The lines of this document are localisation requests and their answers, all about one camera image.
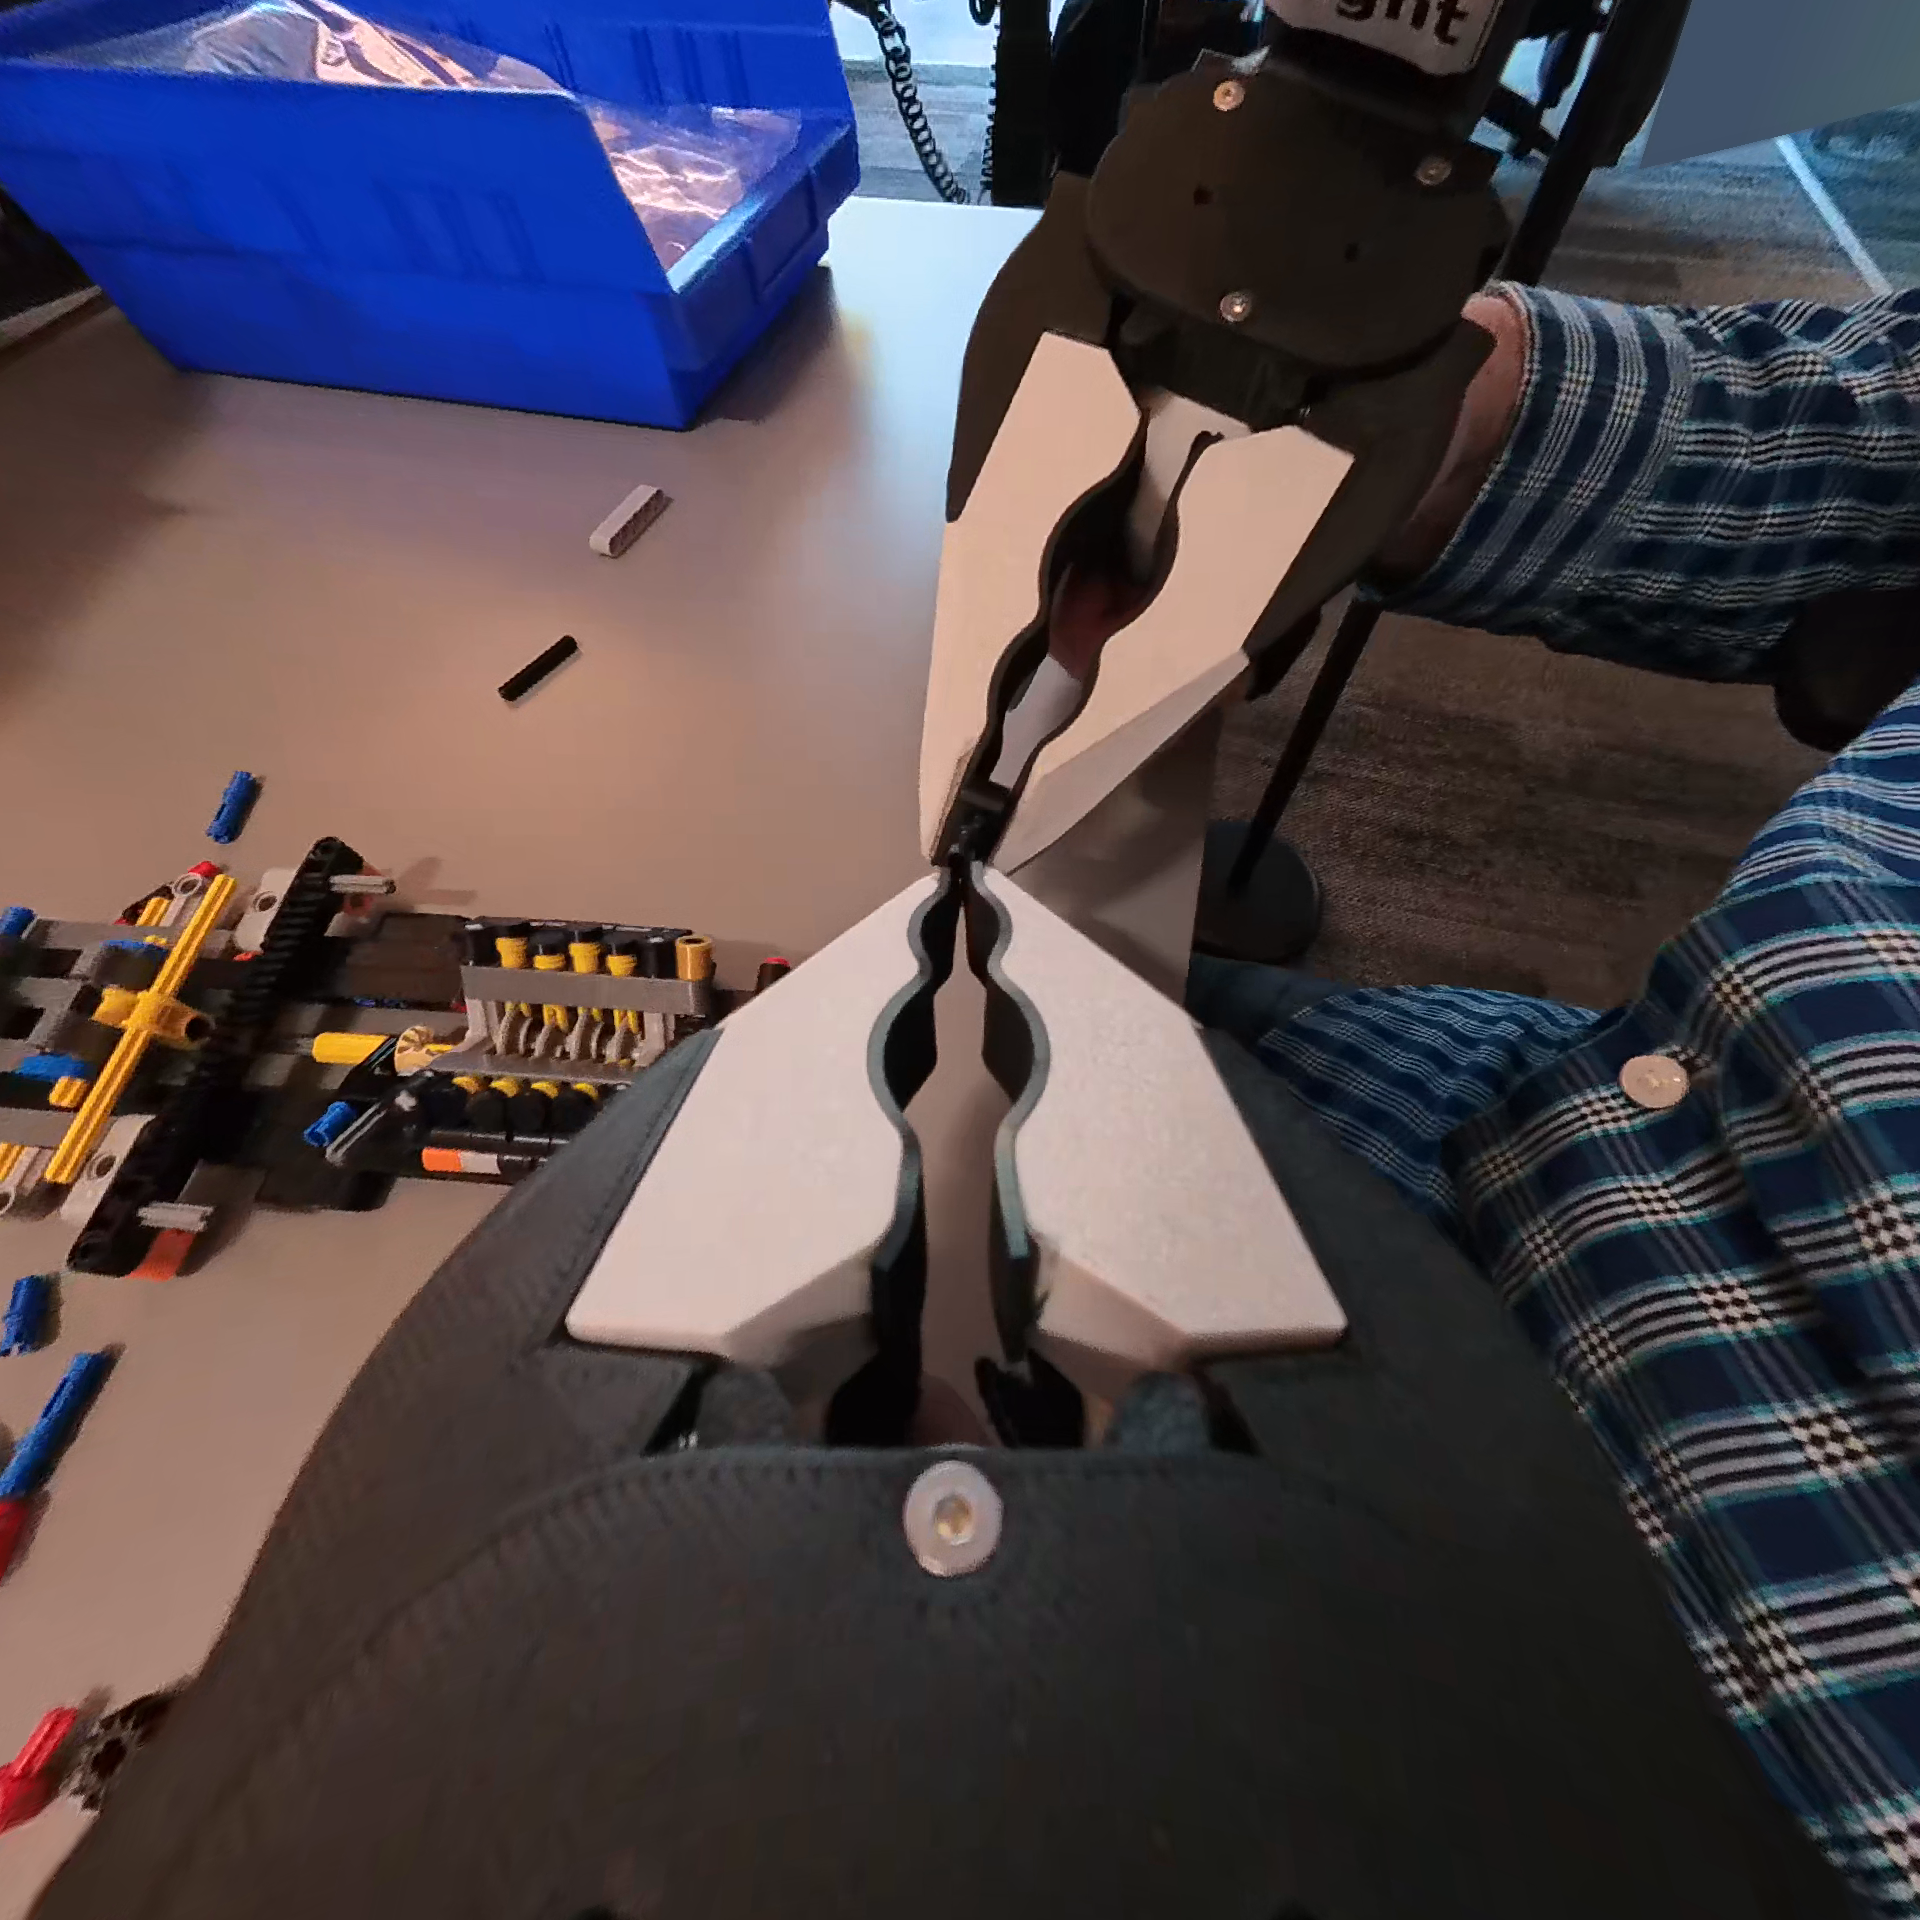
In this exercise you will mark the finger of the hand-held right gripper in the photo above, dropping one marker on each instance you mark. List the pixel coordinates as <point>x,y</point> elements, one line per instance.
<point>1003,480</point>
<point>1244,557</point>

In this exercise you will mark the lego vehicle assembly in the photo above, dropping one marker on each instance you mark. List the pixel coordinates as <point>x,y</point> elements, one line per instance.
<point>300,1049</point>

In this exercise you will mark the person's right forearm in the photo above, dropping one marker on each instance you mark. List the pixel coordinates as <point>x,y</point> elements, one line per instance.
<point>1680,451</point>

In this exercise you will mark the short black lego axle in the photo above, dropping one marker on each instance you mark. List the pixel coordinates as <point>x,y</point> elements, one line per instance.
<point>537,667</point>

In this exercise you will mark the person in plaid shirt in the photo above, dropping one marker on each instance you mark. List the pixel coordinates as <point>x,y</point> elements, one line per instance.
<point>1651,1350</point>

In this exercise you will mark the wide blue plastic bin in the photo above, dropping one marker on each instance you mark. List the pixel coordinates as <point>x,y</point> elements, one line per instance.
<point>375,271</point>

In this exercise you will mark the grey lego beam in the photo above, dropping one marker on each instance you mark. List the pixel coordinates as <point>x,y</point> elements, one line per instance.
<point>626,521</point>

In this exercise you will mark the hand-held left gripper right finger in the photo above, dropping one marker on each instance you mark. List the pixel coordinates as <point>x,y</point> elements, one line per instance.
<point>1170,1200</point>

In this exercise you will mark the small black lego pin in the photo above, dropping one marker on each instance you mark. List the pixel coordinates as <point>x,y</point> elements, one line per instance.
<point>967,818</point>

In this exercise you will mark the clear plastic bag in bin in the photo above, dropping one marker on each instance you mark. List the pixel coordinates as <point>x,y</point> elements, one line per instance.
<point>661,166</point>

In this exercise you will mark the blue lego pin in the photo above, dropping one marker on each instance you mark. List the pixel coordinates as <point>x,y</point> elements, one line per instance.
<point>234,807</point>

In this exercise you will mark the black pole stand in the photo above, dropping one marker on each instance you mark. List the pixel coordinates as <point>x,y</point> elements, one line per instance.
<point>1259,893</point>

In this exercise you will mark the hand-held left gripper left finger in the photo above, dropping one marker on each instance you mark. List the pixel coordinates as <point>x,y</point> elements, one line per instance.
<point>749,1184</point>

